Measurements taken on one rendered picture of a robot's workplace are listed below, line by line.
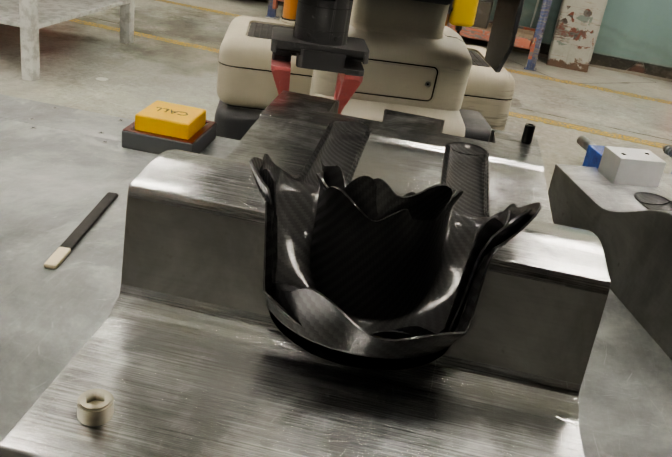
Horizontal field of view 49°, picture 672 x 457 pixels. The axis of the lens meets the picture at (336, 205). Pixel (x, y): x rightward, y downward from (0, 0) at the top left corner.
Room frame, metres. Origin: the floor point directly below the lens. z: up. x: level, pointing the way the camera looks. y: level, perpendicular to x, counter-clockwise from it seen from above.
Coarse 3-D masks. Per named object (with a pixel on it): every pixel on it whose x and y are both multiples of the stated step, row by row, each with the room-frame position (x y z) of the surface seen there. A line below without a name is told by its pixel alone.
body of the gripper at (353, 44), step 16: (304, 0) 0.76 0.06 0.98; (320, 0) 0.76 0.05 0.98; (336, 0) 0.76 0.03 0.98; (352, 0) 0.78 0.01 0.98; (304, 16) 0.76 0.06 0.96; (320, 16) 0.76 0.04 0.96; (336, 16) 0.76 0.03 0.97; (272, 32) 0.78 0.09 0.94; (288, 32) 0.79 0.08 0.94; (304, 32) 0.76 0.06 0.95; (320, 32) 0.76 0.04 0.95; (336, 32) 0.76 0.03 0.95; (272, 48) 0.75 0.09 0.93; (288, 48) 0.75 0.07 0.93; (304, 48) 0.75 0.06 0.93; (320, 48) 0.75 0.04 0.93; (336, 48) 0.75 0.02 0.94; (352, 48) 0.76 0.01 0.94
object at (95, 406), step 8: (88, 392) 0.27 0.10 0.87; (96, 392) 0.27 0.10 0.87; (104, 392) 0.27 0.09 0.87; (80, 400) 0.26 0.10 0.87; (88, 400) 0.26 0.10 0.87; (96, 400) 0.27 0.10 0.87; (104, 400) 0.27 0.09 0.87; (112, 400) 0.26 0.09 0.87; (80, 408) 0.26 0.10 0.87; (88, 408) 0.26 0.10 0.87; (96, 408) 0.26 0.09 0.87; (104, 408) 0.26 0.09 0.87; (112, 408) 0.26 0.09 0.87; (80, 416) 0.26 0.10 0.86; (88, 416) 0.26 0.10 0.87; (96, 416) 0.26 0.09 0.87; (104, 416) 0.26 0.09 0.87; (112, 416) 0.26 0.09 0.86; (88, 424) 0.26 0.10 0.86; (96, 424) 0.26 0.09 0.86
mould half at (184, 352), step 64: (256, 128) 0.61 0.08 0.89; (320, 128) 0.64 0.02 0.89; (384, 128) 0.66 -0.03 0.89; (128, 192) 0.36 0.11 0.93; (192, 192) 0.36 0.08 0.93; (256, 192) 0.37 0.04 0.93; (512, 192) 0.56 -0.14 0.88; (128, 256) 0.36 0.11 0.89; (192, 256) 0.35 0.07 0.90; (256, 256) 0.35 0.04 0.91; (512, 256) 0.35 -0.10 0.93; (576, 256) 0.35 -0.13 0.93; (128, 320) 0.34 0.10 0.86; (192, 320) 0.34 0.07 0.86; (256, 320) 0.35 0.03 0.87; (512, 320) 0.33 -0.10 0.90; (576, 320) 0.33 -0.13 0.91; (64, 384) 0.28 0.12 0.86; (128, 384) 0.29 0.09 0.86; (192, 384) 0.29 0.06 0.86; (256, 384) 0.30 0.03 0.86; (320, 384) 0.31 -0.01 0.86; (384, 384) 0.32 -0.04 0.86; (448, 384) 0.32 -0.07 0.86; (512, 384) 0.33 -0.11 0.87; (576, 384) 0.33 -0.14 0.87; (0, 448) 0.24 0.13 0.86; (64, 448) 0.24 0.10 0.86; (128, 448) 0.25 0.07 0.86; (192, 448) 0.25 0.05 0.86; (256, 448) 0.26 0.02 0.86; (320, 448) 0.26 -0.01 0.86; (384, 448) 0.27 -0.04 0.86; (448, 448) 0.28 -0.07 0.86; (512, 448) 0.28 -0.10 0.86; (576, 448) 0.29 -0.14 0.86
